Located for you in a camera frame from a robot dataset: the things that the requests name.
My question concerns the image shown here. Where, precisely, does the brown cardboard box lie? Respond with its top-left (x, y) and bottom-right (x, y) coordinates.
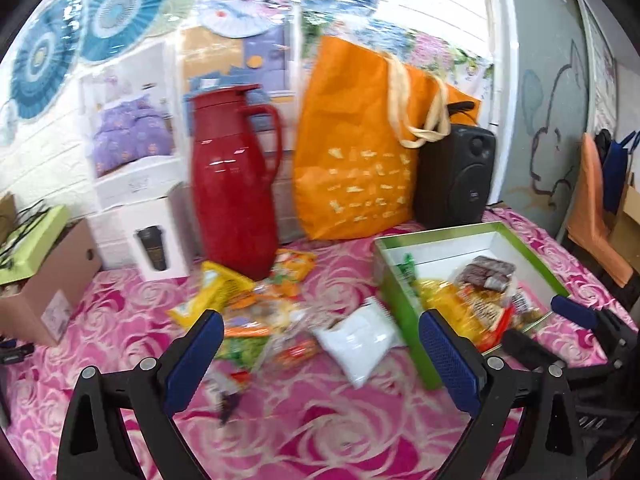
top-left (0, 217), bottom-right (103, 348)

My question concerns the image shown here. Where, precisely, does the plain cardboard carton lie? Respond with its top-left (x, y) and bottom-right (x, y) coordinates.
top-left (610, 175), bottom-right (640, 261)

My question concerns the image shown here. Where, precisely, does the clear orange snack packet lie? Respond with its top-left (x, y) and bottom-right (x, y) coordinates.
top-left (222, 295), bottom-right (321, 368)

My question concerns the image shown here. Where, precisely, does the green cardboard box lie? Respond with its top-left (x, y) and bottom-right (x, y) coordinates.
top-left (374, 221), bottom-right (571, 391)

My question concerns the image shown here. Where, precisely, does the clear cookie packet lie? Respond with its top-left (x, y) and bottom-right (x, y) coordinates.
top-left (204, 369), bottom-right (251, 425)

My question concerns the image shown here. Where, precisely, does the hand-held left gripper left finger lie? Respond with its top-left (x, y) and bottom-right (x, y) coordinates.
top-left (56, 310), bottom-right (225, 480)

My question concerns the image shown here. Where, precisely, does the orange cartoon snack packet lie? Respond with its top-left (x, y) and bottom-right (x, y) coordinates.
top-left (270, 249), bottom-right (318, 301)

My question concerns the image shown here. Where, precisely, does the blue bag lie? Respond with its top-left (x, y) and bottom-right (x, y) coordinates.
top-left (602, 132), bottom-right (640, 213)

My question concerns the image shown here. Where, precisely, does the red cracker packet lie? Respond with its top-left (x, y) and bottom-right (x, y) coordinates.
top-left (457, 284), bottom-right (516, 353)

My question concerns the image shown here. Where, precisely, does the green blue snack packet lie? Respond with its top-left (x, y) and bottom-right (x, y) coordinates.
top-left (396, 254), bottom-right (420, 288)

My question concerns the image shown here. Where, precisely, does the black speaker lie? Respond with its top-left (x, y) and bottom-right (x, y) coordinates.
top-left (412, 101), bottom-right (497, 228)

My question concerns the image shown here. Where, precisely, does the pink rose tablecloth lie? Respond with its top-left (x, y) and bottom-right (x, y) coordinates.
top-left (0, 207), bottom-right (640, 480)

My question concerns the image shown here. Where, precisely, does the red thermos jug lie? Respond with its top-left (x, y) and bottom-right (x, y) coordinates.
top-left (187, 85), bottom-right (285, 281)

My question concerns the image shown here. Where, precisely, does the brown chocolate packet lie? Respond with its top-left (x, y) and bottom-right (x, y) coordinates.
top-left (454, 255), bottom-right (517, 292)

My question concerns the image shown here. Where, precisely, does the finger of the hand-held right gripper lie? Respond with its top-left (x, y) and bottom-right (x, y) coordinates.
top-left (501, 329), bottom-right (571, 373)
top-left (550, 295), bottom-right (626, 343)

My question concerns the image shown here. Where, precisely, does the pale green paper fan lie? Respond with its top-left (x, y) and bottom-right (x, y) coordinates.
top-left (150, 0), bottom-right (197, 36)

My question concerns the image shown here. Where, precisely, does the white cup box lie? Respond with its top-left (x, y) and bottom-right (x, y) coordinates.
top-left (120, 195), bottom-right (191, 282)

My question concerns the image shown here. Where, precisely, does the dark printed snack packet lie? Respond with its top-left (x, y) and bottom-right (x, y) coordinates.
top-left (510, 290), bottom-right (547, 328)

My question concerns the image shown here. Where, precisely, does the orange yellow snack packet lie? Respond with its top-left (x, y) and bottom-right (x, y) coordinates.
top-left (414, 279), bottom-right (483, 333)

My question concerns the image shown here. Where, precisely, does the white packet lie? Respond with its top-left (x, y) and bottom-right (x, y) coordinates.
top-left (312, 296), bottom-right (406, 389)

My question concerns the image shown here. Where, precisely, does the small black object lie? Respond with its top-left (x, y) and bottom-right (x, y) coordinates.
top-left (0, 341), bottom-right (35, 367)

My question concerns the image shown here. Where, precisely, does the light green box lid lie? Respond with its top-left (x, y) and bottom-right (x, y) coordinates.
top-left (0, 204), bottom-right (71, 285)

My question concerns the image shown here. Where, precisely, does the black wire rack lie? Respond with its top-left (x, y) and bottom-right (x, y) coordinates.
top-left (0, 199), bottom-right (51, 263)

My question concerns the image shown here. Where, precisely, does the orange tote bag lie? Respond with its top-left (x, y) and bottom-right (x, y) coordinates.
top-left (292, 35), bottom-right (483, 242)

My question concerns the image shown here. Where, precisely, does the white cat paper fan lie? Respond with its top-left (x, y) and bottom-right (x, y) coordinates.
top-left (200, 0), bottom-right (293, 38)

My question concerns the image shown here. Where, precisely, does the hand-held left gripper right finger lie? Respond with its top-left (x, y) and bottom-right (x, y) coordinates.
top-left (419, 309), bottom-right (588, 480)

